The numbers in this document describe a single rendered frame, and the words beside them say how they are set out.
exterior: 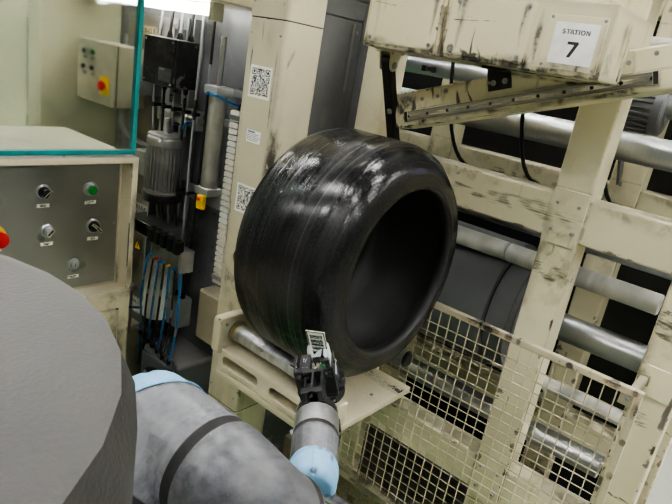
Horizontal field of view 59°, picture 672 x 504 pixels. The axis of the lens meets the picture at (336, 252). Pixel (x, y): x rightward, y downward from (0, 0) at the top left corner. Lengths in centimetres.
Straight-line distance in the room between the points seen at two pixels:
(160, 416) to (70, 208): 105
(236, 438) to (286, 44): 101
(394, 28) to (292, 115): 33
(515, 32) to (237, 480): 109
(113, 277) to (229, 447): 121
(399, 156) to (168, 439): 80
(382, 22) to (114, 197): 83
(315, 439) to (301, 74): 88
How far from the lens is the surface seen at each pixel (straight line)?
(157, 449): 63
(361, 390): 156
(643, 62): 144
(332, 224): 112
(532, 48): 138
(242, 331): 150
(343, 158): 121
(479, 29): 143
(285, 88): 144
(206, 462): 60
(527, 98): 151
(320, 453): 92
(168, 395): 66
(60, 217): 163
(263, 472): 61
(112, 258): 174
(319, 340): 119
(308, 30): 147
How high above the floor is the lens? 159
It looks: 18 degrees down
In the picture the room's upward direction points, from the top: 10 degrees clockwise
